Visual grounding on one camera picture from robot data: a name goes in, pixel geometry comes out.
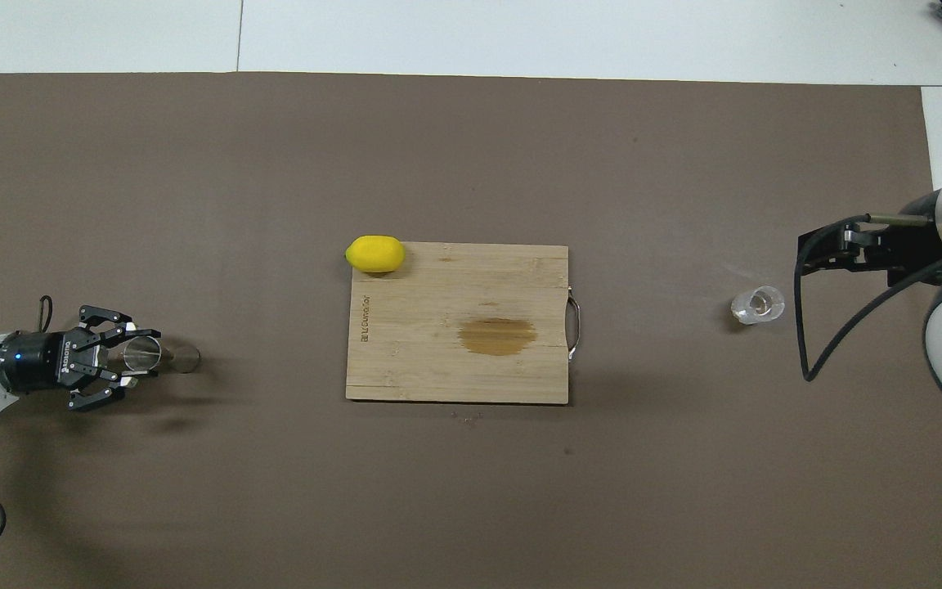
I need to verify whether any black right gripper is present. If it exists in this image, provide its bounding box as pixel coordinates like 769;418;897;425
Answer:
796;190;942;289

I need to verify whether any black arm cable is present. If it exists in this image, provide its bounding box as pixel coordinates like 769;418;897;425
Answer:
0;294;55;567
794;214;942;383

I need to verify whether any brown table mat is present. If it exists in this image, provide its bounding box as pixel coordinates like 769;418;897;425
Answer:
0;72;942;589

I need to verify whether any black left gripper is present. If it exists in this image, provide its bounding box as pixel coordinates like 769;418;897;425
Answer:
0;305;163;411

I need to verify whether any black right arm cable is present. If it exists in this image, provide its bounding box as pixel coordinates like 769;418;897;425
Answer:
794;214;942;383

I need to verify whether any small clear glass cup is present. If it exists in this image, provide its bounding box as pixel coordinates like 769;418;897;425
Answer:
731;286;786;326

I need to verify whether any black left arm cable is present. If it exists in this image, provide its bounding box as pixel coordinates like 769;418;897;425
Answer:
0;294;55;567

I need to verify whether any wooden cutting board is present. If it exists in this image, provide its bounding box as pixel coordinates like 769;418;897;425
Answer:
345;241;582;404

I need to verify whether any yellow lemon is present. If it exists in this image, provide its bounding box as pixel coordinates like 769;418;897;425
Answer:
345;235;406;274

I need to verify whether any metal jigger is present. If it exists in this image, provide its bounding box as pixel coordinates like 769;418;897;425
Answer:
119;335;202;377

